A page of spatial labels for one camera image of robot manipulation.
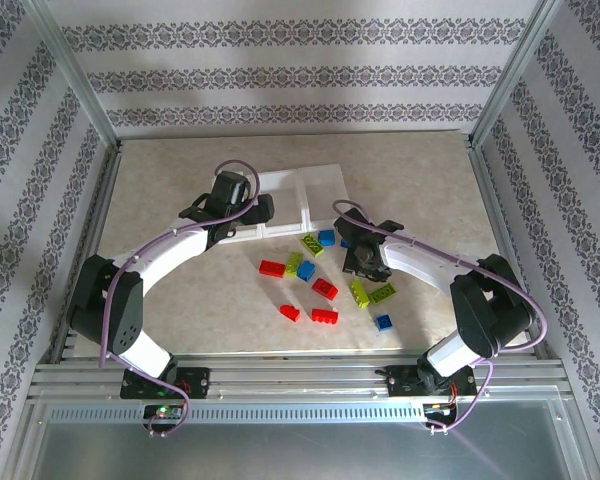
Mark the aluminium side rail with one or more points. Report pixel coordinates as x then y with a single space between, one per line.
500 210
87 250

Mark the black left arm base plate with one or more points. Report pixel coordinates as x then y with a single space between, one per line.
195 382

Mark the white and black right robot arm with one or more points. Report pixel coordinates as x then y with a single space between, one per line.
420 262

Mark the lime green lego brick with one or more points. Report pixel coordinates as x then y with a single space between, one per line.
383 293
360 293
294 264
312 244

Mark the slotted metal strip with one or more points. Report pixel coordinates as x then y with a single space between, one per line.
300 413

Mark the right controller board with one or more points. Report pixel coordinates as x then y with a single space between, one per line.
440 408

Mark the red sloped lego brick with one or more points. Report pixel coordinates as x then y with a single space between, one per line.
325 288

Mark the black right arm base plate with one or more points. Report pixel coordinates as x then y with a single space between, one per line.
402 380

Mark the aluminium frame post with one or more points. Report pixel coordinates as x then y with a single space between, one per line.
517 65
67 65

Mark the left controller board with LED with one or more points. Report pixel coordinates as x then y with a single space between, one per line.
164 411

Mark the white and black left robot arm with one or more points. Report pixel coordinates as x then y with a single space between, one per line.
170 250

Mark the aluminium front rail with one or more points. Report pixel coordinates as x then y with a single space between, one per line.
300 375

